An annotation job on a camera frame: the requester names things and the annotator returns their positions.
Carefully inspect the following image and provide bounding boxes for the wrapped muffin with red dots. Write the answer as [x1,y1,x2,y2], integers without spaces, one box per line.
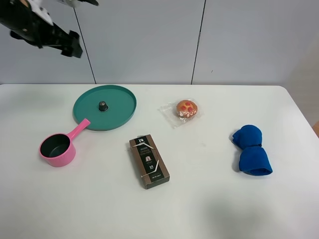
[159,98,203,128]

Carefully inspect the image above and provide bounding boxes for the blue folded cloth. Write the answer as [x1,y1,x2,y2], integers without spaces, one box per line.
[232,125,273,176]

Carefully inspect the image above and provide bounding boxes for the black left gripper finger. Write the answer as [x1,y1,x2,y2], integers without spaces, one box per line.
[67,30,81,50]
[61,46,83,58]

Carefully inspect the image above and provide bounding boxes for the pink saucepan with dark interior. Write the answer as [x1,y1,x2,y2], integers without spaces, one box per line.
[39,119,90,167]

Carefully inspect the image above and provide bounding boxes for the brown coffee capsule box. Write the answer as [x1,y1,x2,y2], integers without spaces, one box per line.
[129,134,170,189]

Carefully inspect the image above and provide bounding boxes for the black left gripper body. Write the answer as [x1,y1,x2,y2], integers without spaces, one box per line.
[0,0,70,49]

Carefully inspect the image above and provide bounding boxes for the grey coffee capsule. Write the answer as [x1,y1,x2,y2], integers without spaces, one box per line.
[98,101,109,112]

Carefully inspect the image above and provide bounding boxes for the teal round plate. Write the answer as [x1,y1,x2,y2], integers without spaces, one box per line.
[73,85,137,131]

